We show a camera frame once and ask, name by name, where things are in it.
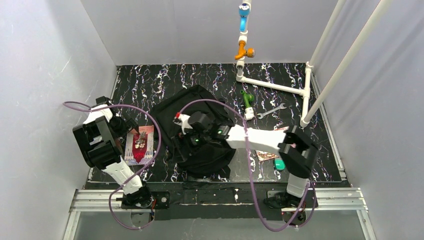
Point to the silver open-end wrench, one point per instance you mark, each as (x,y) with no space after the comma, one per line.
(277,108)

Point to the small teal box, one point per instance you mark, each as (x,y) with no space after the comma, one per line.
(278,164)

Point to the orange tap valve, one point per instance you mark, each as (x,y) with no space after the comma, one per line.
(243,51)

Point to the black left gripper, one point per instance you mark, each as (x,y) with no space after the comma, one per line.
(130,125)

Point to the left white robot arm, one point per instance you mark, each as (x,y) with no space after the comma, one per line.
(98,140)

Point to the black backpack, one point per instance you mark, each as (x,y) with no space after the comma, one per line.
(209,162)

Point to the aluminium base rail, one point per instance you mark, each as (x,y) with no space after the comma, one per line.
(328,199)

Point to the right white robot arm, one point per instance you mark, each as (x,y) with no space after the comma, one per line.
(292,145)

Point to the green and white pipe fitting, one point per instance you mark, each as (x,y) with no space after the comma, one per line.
(248,99)

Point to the pink picture book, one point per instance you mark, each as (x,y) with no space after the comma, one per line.
(265,156)

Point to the blue pipe valve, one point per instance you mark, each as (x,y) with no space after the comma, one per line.
(244,11)

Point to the thin pink illustrated book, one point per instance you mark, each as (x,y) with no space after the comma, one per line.
(139,148)

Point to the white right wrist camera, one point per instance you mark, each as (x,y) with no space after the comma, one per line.
(182,120)

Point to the white PVC pipe frame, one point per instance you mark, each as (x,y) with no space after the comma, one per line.
(306,111)

